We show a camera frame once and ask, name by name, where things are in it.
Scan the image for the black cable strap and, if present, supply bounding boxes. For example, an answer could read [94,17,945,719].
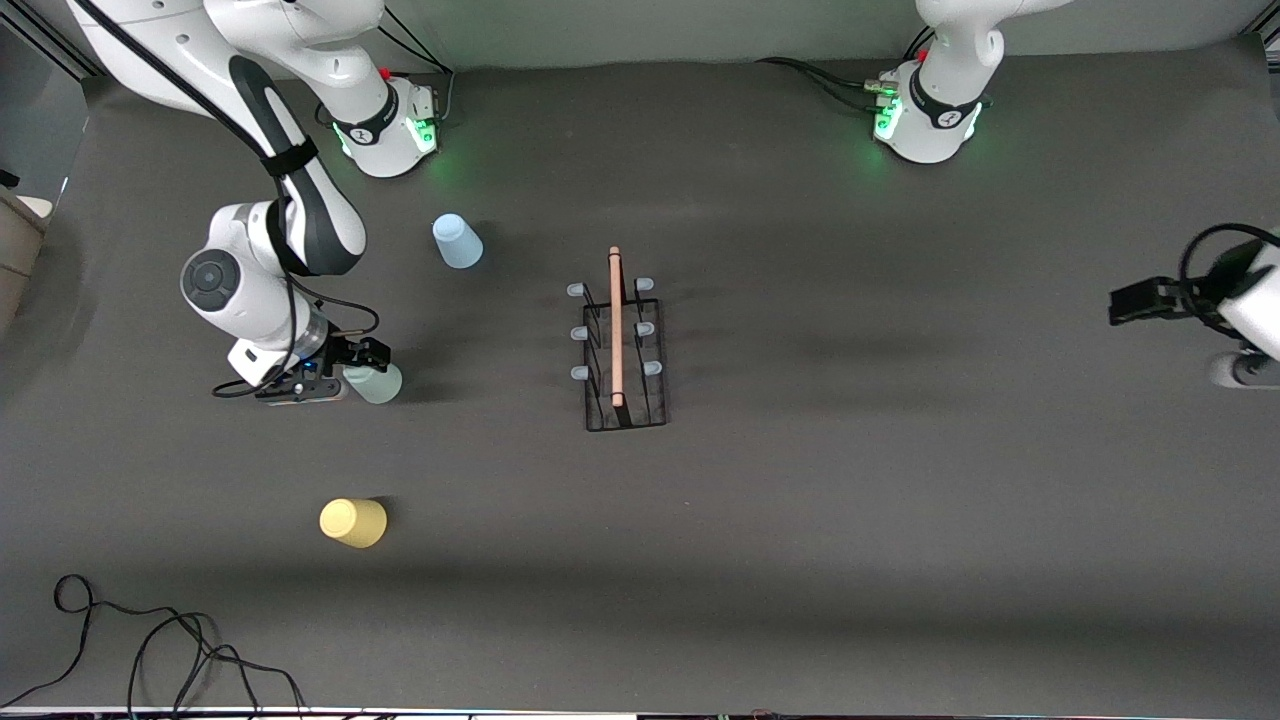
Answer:
[261,139,321,182]

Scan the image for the pale green plastic cup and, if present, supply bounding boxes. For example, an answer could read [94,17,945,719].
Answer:
[343,360,404,406]

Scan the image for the black arm base cable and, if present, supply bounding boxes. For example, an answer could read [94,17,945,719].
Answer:
[372,10,457,126]
[755,25,936,113]

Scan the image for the black left arm base cable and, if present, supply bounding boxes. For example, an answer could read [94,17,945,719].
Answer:
[755,25,936,113]

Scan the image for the black left arm wrist cable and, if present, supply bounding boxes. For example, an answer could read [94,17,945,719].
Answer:
[1178,222,1280,313]

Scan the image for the black right arm base cable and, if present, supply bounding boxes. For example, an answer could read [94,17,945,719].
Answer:
[372,10,457,126]

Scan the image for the light blue plastic cup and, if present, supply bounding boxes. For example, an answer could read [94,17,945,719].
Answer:
[431,213,485,271]

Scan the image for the thin black loose cable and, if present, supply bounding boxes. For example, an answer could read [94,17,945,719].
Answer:
[0,573,307,717]

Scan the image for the yellow plastic cup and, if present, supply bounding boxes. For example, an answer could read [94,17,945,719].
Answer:
[318,497,389,550]

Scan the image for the dark grey table mat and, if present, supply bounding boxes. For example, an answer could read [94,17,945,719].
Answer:
[0,45,1280,713]

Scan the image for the black wire cup holder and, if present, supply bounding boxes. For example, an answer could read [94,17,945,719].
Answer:
[567,245,669,433]

